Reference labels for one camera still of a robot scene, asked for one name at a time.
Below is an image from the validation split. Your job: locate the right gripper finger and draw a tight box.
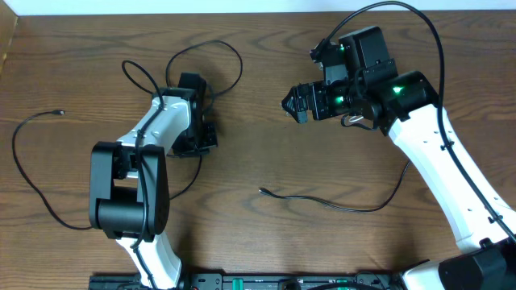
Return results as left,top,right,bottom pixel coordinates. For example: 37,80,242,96
282,106,308,124
281,84,312,107

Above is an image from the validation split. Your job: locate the black usb cable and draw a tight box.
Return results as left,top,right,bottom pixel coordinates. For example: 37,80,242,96
11,39,243,231

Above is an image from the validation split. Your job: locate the long black cable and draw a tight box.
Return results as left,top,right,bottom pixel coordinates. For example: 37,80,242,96
257,159,412,213

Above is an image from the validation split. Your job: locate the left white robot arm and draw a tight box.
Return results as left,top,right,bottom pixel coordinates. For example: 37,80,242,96
89,72,218,289

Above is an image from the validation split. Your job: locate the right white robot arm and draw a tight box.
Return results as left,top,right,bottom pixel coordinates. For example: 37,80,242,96
281,27,515,289

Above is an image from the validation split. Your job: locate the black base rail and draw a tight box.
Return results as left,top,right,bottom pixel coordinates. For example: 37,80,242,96
88,271,404,290

